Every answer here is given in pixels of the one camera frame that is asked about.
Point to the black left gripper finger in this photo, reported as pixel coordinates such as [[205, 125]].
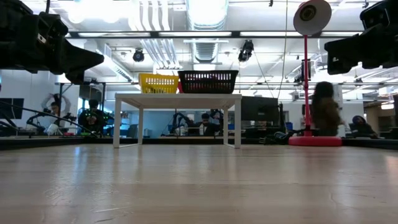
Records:
[[76, 77], [79, 57]]

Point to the yellow plastic basket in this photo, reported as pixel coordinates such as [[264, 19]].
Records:
[[158, 84]]

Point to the black plastic basket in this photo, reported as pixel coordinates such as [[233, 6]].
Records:
[[208, 82]]

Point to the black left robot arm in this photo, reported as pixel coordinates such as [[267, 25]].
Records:
[[12, 9]]

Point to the red desk lamp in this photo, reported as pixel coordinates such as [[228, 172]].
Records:
[[314, 141]]

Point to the person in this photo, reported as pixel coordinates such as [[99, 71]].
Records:
[[325, 112], [92, 118], [362, 126], [206, 126], [56, 109]]

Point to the white round pillar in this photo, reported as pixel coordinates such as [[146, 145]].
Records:
[[339, 93]]

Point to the black monitor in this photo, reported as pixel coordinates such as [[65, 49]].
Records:
[[259, 109], [12, 109]]

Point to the white metal shelf riser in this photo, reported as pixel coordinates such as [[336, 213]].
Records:
[[177, 101]]

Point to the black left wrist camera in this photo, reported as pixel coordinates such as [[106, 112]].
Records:
[[46, 26]]

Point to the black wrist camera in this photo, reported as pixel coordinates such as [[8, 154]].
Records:
[[46, 26], [376, 14]]

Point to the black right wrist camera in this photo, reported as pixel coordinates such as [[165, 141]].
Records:
[[376, 14]]

